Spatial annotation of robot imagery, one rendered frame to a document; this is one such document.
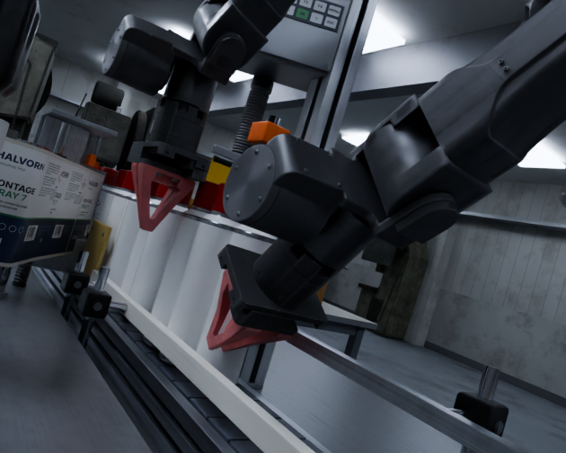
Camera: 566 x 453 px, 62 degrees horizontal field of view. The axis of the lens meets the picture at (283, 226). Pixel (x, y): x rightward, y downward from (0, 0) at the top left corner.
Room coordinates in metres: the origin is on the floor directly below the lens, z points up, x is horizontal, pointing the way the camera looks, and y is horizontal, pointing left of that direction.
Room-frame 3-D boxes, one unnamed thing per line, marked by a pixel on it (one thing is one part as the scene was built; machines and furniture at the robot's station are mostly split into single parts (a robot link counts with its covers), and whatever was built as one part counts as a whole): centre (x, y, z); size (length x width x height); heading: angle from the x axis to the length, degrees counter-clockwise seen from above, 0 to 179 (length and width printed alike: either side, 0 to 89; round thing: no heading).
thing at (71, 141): (0.86, 0.41, 1.01); 0.14 x 0.13 x 0.26; 36
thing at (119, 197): (0.83, 0.27, 0.98); 0.05 x 0.05 x 0.20
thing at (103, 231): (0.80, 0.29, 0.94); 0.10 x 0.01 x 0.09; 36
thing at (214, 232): (0.53, 0.07, 0.98); 0.05 x 0.05 x 0.20
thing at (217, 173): (0.62, 0.10, 1.09); 0.03 x 0.01 x 0.06; 126
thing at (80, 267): (0.67, 0.24, 0.89); 0.06 x 0.03 x 0.12; 126
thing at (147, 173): (0.58, 0.16, 1.05); 0.07 x 0.07 x 0.09; 36
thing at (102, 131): (0.86, 0.41, 1.14); 0.14 x 0.11 x 0.01; 36
